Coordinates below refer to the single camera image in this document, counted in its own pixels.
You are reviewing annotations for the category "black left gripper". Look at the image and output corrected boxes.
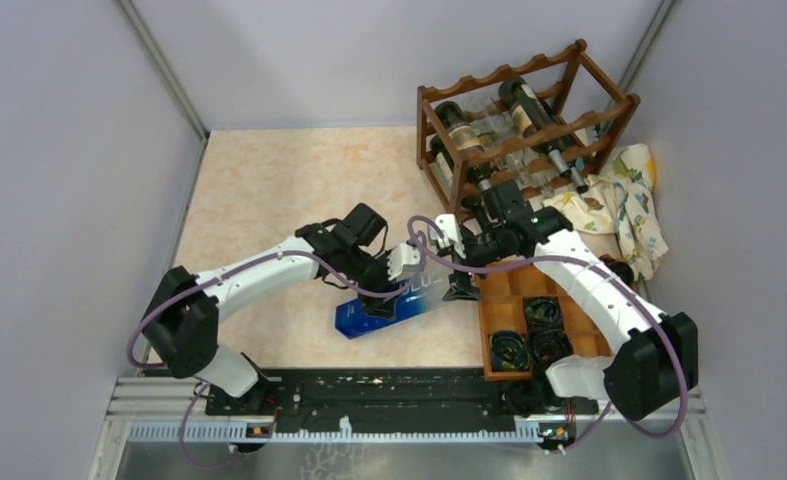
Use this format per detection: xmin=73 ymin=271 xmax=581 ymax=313
xmin=344 ymin=245 xmax=407 ymax=320

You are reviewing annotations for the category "clear blue vodka bottle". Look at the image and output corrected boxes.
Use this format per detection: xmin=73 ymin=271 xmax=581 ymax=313
xmin=334 ymin=266 xmax=451 ymax=339

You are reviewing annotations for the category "square clear glass bottle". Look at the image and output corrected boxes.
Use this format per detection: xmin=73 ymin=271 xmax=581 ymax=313
xmin=508 ymin=149 xmax=559 ymax=198

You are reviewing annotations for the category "clear whisky bottle black label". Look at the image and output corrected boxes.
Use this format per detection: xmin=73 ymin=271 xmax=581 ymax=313
xmin=479 ymin=132 xmax=530 ymax=200

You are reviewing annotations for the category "green wine bottle dark label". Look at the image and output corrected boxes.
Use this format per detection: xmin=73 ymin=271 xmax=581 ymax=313
xmin=429 ymin=101 xmax=494 ymax=186

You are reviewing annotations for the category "green wine bottle grey capsule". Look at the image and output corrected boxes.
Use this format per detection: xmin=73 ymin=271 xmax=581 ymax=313
xmin=545 ymin=115 xmax=590 ymax=195

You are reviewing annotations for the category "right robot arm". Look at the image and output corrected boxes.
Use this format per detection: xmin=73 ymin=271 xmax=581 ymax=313
xmin=428 ymin=181 xmax=698 ymax=424

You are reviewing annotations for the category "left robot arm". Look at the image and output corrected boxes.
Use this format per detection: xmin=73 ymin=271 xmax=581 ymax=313
xmin=138 ymin=203 xmax=399 ymax=414

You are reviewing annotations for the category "wooden wine rack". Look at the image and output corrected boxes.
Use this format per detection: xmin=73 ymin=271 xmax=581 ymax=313
xmin=416 ymin=39 xmax=640 ymax=220

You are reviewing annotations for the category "wooden compartment tray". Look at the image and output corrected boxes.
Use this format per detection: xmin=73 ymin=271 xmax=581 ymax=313
xmin=476 ymin=266 xmax=614 ymax=381

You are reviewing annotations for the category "rolled dark patterned tie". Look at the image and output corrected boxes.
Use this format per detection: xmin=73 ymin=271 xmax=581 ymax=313
xmin=488 ymin=330 xmax=531 ymax=372

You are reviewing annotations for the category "rolled green patterned tie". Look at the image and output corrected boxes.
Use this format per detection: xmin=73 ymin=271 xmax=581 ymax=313
xmin=523 ymin=296 xmax=563 ymax=331

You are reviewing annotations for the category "rolled dark striped tie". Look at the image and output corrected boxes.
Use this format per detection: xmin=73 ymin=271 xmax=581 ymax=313
xmin=528 ymin=329 xmax=574 ymax=369

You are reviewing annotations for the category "dinosaur print cloth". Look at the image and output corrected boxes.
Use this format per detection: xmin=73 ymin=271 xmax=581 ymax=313
xmin=543 ymin=143 xmax=669 ymax=280

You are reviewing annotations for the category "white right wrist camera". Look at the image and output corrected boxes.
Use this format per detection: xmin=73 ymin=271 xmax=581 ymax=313
xmin=428 ymin=214 xmax=466 ymax=259

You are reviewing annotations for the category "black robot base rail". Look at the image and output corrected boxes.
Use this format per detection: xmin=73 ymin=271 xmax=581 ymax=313
xmin=205 ymin=367 xmax=599 ymax=434

